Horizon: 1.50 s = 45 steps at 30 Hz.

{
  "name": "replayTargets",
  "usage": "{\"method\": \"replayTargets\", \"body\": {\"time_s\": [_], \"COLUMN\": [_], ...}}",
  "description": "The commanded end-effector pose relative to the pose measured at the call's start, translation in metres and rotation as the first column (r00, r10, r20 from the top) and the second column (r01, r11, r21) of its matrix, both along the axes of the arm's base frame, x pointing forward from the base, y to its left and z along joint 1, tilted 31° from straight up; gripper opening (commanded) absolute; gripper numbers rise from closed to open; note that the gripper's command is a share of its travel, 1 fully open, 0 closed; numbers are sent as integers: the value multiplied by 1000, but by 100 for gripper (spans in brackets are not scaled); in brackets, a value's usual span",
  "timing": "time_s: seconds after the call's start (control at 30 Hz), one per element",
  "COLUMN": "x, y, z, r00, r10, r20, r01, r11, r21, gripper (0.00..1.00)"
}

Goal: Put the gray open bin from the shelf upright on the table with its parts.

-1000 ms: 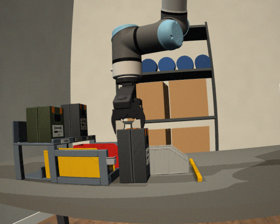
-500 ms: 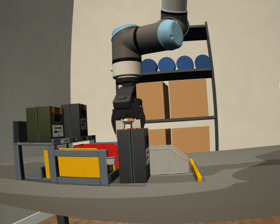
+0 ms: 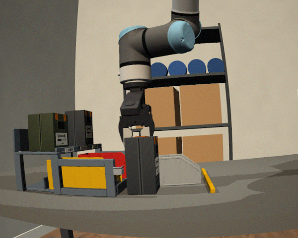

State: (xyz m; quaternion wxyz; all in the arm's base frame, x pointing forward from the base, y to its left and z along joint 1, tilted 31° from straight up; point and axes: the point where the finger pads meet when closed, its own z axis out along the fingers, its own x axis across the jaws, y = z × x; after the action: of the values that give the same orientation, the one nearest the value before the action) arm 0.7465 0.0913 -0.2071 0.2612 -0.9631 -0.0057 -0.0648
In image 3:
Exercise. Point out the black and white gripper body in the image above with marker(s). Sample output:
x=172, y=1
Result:
x=145, y=110

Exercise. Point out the yellow vertical bar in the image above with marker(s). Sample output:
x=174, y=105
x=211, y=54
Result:
x=208, y=181

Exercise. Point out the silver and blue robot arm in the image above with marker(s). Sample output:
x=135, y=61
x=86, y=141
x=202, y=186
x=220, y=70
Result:
x=138, y=44

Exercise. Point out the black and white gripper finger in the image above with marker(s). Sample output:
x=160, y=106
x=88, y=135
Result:
x=148, y=129
x=124, y=130

